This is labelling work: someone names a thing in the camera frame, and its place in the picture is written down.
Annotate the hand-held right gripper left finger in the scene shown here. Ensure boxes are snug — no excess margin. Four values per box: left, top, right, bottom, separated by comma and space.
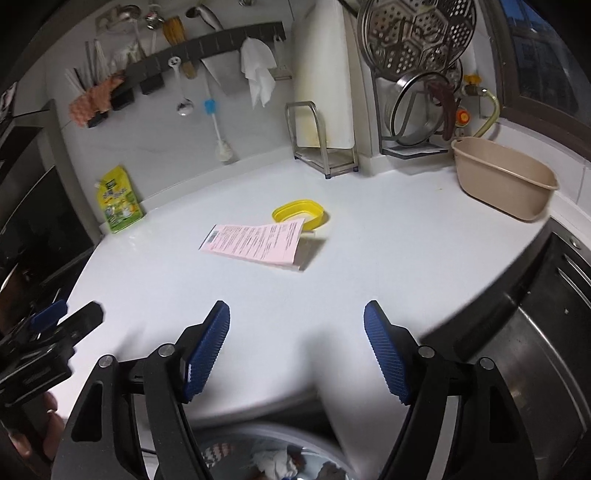
52, 300, 232, 480

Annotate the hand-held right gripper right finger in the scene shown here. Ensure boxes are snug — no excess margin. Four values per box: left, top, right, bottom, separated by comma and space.
363, 300, 539, 480

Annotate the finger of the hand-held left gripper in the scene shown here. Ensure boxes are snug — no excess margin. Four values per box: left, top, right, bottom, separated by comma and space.
28, 302, 105, 356
28, 300, 68, 330

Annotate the pink paper leaflet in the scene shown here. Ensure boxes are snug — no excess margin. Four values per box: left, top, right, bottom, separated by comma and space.
199, 218, 306, 271

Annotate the white tissue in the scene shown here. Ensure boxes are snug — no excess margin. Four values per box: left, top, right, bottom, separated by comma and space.
253, 450, 298, 479

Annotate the yellow plastic lid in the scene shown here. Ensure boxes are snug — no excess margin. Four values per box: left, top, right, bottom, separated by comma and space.
271, 198, 331, 233

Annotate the person's left hand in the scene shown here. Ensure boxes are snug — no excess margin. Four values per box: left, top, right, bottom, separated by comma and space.
7, 392, 66, 463

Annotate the black kitchen appliance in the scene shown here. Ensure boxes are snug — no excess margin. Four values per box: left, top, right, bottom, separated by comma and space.
0, 99, 98, 301

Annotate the yellow seasoning pouch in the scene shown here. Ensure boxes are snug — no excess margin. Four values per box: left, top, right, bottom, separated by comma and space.
95, 165, 144, 234

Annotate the stainless steel sink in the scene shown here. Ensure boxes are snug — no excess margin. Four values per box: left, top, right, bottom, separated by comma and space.
455, 222, 591, 480

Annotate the beige plastic basin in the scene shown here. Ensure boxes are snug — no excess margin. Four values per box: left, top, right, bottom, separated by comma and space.
451, 136, 559, 221

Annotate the metal cutting board rack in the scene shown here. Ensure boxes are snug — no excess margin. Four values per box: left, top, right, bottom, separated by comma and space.
285, 100, 361, 178

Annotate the dark metal lid rack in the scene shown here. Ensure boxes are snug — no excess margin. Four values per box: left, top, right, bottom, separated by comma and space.
372, 55, 462, 160

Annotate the metal ladle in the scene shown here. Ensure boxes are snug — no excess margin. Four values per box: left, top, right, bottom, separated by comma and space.
168, 56, 195, 116

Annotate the blue and white bottle brush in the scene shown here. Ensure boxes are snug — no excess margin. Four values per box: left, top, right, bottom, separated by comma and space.
204, 74, 236, 163

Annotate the bundle of white chopsticks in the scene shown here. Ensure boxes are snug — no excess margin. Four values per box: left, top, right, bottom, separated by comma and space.
65, 39, 108, 89

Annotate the white hanging cloth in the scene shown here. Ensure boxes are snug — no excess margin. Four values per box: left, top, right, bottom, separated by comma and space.
239, 37, 278, 109

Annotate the white cutting board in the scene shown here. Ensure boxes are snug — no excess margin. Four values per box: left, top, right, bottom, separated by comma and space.
292, 0, 356, 151

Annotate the yellow bamboo brush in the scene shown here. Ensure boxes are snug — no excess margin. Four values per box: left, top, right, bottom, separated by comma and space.
161, 16, 183, 46

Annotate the perforated steel steamer plate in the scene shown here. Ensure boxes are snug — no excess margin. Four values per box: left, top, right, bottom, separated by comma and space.
358, 0, 477, 79

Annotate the metal spoon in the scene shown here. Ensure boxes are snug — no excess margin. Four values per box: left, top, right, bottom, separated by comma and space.
186, 6, 223, 32

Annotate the window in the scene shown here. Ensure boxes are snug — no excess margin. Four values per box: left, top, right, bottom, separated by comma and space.
485, 0, 591, 121

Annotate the yellow gas hose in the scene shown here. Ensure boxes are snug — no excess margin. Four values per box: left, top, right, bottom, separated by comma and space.
471, 90, 502, 139

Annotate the black wall utensil rail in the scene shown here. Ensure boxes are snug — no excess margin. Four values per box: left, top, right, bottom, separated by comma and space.
85, 21, 284, 127

